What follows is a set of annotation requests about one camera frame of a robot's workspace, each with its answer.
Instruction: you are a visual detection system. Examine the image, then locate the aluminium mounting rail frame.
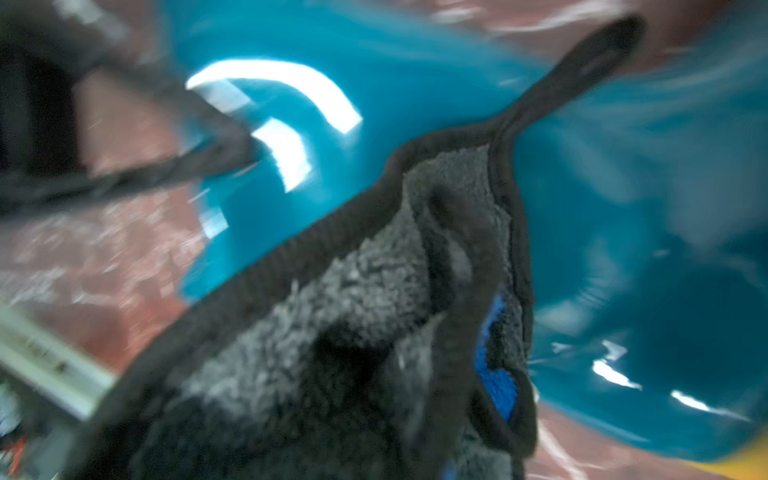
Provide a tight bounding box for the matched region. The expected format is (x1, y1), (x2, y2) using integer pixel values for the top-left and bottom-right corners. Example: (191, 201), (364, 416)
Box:
(0, 302), (118, 480)

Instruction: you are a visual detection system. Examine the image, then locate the teal rubber boot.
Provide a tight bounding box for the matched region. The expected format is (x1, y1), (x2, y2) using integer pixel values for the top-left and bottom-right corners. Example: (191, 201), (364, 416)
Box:
(160, 1), (767, 479)

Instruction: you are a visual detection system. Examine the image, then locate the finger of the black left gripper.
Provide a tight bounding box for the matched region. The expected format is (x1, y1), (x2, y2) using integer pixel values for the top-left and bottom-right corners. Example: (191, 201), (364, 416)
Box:
(1, 1), (261, 216)

